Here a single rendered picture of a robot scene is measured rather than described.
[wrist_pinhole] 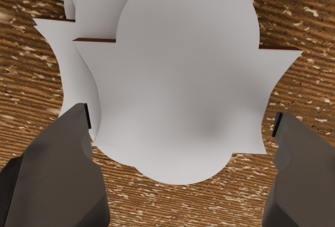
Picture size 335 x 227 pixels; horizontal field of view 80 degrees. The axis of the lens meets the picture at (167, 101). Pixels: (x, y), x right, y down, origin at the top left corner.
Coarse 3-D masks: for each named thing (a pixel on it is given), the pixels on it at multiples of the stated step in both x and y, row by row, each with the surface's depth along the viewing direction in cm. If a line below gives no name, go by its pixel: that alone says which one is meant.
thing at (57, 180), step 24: (72, 120) 10; (48, 144) 8; (72, 144) 8; (24, 168) 7; (48, 168) 7; (72, 168) 7; (96, 168) 7; (24, 192) 6; (48, 192) 6; (72, 192) 6; (96, 192) 6; (24, 216) 5; (48, 216) 6; (72, 216) 6; (96, 216) 6
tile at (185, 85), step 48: (144, 0) 10; (192, 0) 10; (240, 0) 9; (96, 48) 11; (144, 48) 11; (192, 48) 11; (240, 48) 10; (288, 48) 11; (144, 96) 12; (192, 96) 12; (240, 96) 12; (96, 144) 14; (144, 144) 14; (192, 144) 14; (240, 144) 13
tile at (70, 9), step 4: (64, 0) 12; (68, 0) 12; (64, 4) 13; (68, 4) 13; (72, 4) 13; (64, 8) 13; (68, 8) 13; (72, 8) 13; (68, 12) 13; (72, 12) 13; (68, 16) 13; (72, 16) 13; (36, 28) 13; (40, 32) 13; (44, 36) 14
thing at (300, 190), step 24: (288, 120) 10; (288, 144) 9; (312, 144) 9; (288, 168) 7; (312, 168) 7; (288, 192) 6; (312, 192) 6; (264, 216) 7; (288, 216) 6; (312, 216) 6
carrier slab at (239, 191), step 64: (0, 0) 13; (256, 0) 13; (320, 0) 13; (0, 64) 16; (320, 64) 15; (0, 128) 19; (320, 128) 17; (128, 192) 22; (192, 192) 22; (256, 192) 22
